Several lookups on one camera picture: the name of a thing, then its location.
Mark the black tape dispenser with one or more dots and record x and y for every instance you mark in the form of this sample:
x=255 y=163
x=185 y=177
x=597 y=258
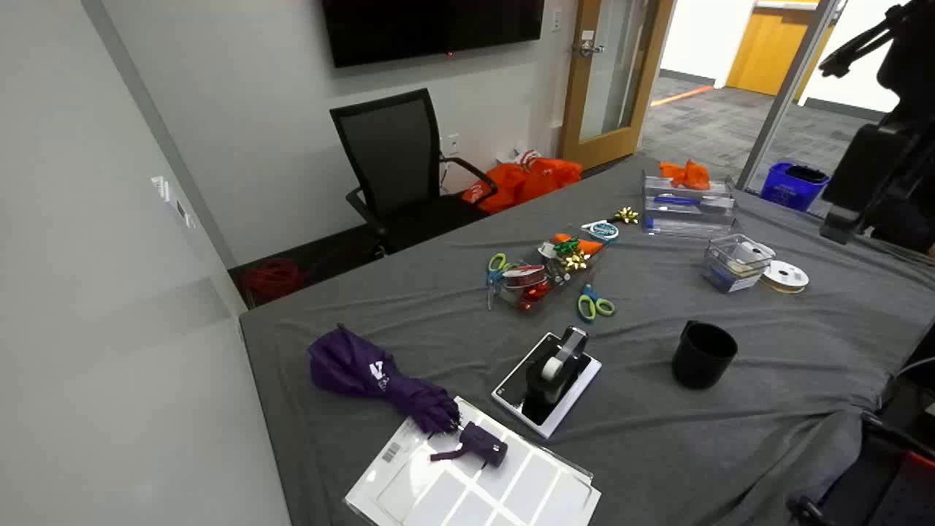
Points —
x=555 y=380

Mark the orange plastic bag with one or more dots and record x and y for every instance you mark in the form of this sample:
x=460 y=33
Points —
x=528 y=182

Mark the orange ribbon piece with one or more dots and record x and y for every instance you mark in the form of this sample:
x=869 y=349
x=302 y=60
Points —
x=588 y=245

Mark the black office chair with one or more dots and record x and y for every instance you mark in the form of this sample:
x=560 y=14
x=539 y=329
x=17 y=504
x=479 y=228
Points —
x=397 y=155

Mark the black and white card box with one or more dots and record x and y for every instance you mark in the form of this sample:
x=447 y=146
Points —
x=517 y=387

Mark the teal ribbon roll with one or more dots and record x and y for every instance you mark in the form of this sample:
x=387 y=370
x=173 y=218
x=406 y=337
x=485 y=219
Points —
x=603 y=231

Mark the purple cloth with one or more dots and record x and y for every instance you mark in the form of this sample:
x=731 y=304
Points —
x=366 y=371

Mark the gold gift bow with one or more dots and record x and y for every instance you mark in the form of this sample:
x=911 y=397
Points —
x=626 y=213

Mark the clear plastic organizer tray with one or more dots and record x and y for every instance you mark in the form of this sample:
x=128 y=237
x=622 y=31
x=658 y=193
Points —
x=689 y=209

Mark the white label sheet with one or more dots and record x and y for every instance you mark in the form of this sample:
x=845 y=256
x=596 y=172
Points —
x=458 y=492

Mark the wooden framed door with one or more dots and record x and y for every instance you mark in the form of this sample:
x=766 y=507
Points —
x=609 y=76

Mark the orange ribbon bow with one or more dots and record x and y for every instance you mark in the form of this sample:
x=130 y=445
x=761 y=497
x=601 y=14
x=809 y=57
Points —
x=689 y=172

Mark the grey table cloth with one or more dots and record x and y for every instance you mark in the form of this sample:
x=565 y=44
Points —
x=645 y=428

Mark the black cup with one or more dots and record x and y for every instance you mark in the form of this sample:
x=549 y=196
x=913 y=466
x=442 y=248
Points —
x=702 y=353

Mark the small clear plastic box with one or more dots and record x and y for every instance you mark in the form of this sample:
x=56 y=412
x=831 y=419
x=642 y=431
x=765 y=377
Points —
x=731 y=263

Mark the white ribbon spool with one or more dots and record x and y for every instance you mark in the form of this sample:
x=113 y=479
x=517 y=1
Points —
x=761 y=253
x=785 y=279

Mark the blue bin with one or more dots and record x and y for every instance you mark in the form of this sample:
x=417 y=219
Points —
x=794 y=185

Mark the white wall outlet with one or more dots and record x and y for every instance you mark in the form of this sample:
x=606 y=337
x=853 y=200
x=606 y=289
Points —
x=452 y=140

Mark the black wall television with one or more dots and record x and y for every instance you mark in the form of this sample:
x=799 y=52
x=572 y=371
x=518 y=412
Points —
x=428 y=26

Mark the black camera tripod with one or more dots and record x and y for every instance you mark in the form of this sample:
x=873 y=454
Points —
x=892 y=163

